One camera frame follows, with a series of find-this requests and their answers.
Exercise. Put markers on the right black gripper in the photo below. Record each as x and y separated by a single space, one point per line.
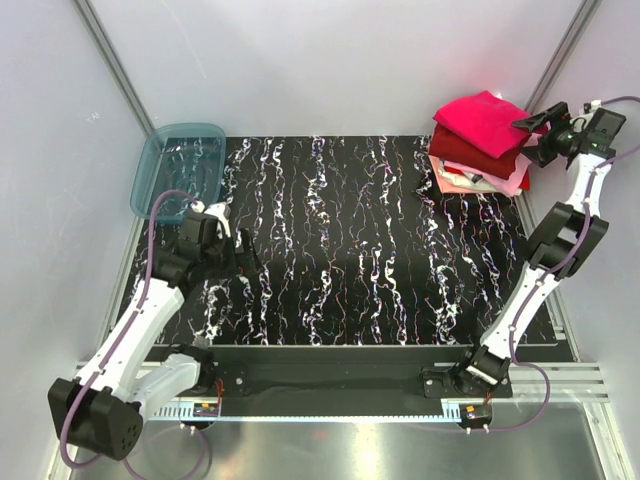
542 156

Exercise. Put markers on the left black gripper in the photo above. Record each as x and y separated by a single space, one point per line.
247 259

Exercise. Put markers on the bright pink t shirt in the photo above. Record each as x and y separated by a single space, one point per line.
484 121

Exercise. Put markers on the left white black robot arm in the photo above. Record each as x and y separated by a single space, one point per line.
104 407

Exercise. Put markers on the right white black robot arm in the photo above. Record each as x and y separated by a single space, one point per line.
559 245

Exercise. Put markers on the red folded shirt bottom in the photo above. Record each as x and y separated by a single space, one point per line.
525 182

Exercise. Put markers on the light pink folded shirt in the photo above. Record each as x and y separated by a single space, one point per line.
507 186

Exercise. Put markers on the dark red folded shirt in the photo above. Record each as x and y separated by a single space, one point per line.
448 146

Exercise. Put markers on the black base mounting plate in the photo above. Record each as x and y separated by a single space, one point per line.
354 381

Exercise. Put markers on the translucent blue plastic basin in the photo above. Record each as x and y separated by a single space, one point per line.
189 157

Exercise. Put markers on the peach folded shirt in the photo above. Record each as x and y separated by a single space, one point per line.
444 186

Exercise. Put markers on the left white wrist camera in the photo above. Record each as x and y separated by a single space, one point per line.
220 210

